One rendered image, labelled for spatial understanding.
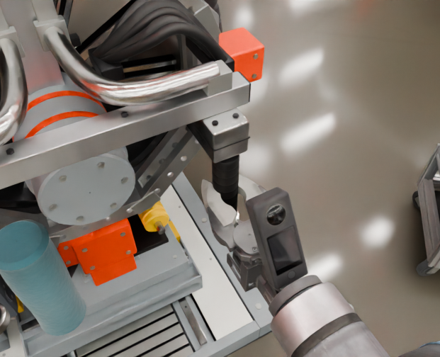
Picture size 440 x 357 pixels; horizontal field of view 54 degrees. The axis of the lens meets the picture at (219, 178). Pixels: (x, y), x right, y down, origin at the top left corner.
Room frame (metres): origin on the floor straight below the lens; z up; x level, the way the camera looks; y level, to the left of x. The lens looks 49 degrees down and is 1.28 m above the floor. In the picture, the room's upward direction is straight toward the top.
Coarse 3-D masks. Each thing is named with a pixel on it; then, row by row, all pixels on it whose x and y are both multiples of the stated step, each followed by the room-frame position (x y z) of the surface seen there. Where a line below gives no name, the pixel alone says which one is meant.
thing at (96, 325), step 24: (192, 264) 0.65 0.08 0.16; (168, 288) 0.58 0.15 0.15; (192, 288) 0.59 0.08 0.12; (24, 312) 0.51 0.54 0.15; (96, 312) 0.51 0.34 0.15; (120, 312) 0.50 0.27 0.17; (144, 312) 0.52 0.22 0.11; (24, 336) 0.43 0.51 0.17; (48, 336) 0.44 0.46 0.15; (72, 336) 0.43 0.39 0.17; (96, 336) 0.45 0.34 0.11
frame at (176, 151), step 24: (192, 0) 0.59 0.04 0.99; (216, 24) 0.61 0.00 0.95; (168, 144) 0.61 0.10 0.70; (192, 144) 0.59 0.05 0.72; (144, 168) 0.59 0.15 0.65; (168, 168) 0.56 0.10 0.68; (144, 192) 0.54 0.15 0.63; (0, 216) 0.45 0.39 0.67; (24, 216) 0.47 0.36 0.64; (120, 216) 0.51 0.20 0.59
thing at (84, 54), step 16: (64, 0) 0.61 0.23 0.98; (64, 16) 0.61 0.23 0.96; (112, 16) 0.66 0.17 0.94; (96, 32) 0.64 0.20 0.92; (80, 48) 0.62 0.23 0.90; (160, 48) 0.75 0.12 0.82; (176, 48) 0.68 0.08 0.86; (128, 64) 0.65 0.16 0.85; (144, 64) 0.66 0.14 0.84; (160, 64) 0.67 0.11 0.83; (176, 64) 0.69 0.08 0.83; (0, 80) 0.55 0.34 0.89; (128, 80) 0.64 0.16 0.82; (0, 96) 0.55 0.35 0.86; (128, 144) 0.66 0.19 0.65; (144, 144) 0.64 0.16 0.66; (128, 160) 0.62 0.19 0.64; (0, 192) 0.51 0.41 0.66; (16, 192) 0.53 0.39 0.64
